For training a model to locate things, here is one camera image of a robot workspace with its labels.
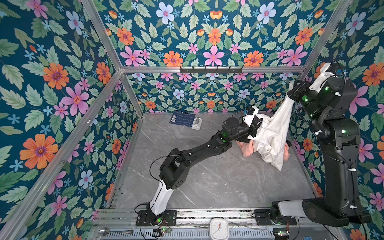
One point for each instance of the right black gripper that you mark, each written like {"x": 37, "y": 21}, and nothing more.
{"x": 299, "y": 90}

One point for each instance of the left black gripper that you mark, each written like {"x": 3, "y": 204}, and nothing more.
{"x": 254, "y": 125}

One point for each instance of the white cloth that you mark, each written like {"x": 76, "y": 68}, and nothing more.
{"x": 271, "y": 136}

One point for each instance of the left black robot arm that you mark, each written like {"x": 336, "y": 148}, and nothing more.
{"x": 174, "y": 170}

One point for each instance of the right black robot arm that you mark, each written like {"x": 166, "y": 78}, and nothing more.
{"x": 339, "y": 141}

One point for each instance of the pink cloth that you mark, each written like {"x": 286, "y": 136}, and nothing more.
{"x": 248, "y": 149}

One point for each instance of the white plastic clip device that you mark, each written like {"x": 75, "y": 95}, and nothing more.
{"x": 197, "y": 123}

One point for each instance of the dark blue card packet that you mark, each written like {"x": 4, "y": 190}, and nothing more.
{"x": 182, "y": 119}

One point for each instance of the white square clock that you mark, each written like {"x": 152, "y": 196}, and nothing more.
{"x": 219, "y": 229}

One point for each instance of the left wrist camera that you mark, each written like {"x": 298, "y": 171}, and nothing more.
{"x": 251, "y": 112}

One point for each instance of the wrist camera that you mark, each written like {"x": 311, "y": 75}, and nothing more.
{"x": 251, "y": 112}
{"x": 326, "y": 71}

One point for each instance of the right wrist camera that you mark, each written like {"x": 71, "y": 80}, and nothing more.
{"x": 326, "y": 71}

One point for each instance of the black hook rail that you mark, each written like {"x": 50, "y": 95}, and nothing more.
{"x": 215, "y": 70}

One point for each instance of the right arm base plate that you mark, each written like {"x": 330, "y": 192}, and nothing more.
{"x": 269, "y": 217}

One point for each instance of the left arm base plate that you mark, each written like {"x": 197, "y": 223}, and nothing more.
{"x": 147, "y": 219}

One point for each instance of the aluminium front rail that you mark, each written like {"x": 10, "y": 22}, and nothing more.
{"x": 195, "y": 218}

